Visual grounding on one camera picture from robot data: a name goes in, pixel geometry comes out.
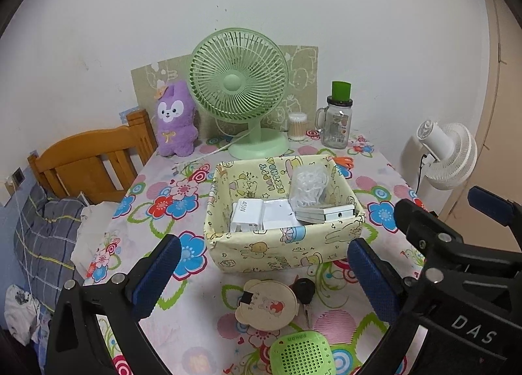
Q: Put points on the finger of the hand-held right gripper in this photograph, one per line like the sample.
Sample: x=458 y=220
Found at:
x=489 y=206
x=424 y=228

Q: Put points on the black key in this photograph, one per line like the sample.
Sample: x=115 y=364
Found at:
x=304 y=289

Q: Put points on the beige round bear mirror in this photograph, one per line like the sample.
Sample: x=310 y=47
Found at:
x=269 y=305

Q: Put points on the purple plush toy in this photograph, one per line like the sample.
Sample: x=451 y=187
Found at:
x=175 y=122

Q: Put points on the cotton swab container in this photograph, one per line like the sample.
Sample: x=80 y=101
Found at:
x=297 y=126

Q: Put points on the grey plaid bedding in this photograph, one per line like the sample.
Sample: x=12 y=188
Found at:
x=45 y=236

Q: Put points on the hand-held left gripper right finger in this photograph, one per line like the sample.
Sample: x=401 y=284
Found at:
x=375 y=281

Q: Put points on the beige door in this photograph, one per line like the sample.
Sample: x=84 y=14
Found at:
x=501 y=114

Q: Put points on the light blue paper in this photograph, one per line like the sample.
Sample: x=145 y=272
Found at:
x=125 y=115

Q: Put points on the yellow cartoon storage box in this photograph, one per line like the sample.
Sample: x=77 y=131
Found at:
x=261 y=252

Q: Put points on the white rectangular box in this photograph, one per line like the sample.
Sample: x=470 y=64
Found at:
x=326 y=214

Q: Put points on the wall socket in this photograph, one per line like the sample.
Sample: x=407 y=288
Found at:
x=18 y=176

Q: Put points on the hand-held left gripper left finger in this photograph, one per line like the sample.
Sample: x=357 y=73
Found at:
x=159 y=273

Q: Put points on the white charger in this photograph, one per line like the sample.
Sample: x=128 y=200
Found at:
x=244 y=216

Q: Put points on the floral tablecloth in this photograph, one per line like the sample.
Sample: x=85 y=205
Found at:
x=183 y=318

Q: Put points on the wooden chair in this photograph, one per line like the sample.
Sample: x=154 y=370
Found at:
x=81 y=159

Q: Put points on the green perforated case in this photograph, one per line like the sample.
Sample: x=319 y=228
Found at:
x=301 y=352

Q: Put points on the glass jar with green lid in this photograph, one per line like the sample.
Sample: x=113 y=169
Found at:
x=336 y=126

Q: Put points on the white stained cloth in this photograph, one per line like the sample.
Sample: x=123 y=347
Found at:
x=20 y=309

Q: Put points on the green cartoon printed board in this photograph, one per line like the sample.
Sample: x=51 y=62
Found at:
x=301 y=69

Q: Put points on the white standing fan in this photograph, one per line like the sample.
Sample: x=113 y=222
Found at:
x=448 y=155

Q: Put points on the green desk fan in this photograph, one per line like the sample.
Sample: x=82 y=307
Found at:
x=236 y=81

